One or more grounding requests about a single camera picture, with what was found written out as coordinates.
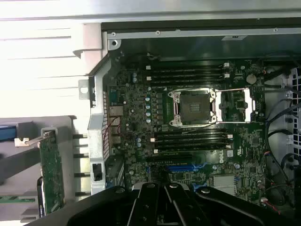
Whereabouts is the black open PC case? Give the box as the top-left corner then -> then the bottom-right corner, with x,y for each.
72,20 -> 301,212

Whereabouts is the metal socket cover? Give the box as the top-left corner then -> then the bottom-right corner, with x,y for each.
215,87 -> 258,123

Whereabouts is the grey parts rack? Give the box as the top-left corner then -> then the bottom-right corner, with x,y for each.
0,115 -> 91,226

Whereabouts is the perforated metal disk bay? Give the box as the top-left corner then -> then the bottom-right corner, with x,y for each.
264,68 -> 301,165

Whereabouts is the green RAM stick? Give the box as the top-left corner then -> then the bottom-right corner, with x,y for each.
0,194 -> 36,203

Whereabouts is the CPU socket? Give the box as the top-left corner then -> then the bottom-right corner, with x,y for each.
168,88 -> 217,128

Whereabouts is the green motherboard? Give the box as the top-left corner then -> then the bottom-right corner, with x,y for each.
105,58 -> 269,208

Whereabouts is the silver chipset heatsink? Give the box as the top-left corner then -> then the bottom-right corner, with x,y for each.
213,175 -> 236,195

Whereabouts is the blue expansion slot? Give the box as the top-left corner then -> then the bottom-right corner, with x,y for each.
164,165 -> 197,172

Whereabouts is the black RAM slot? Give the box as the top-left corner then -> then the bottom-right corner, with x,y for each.
145,68 -> 230,74
150,147 -> 232,154
150,136 -> 232,142
145,63 -> 230,69
145,79 -> 230,85
150,141 -> 232,148
145,73 -> 230,80
150,129 -> 232,137

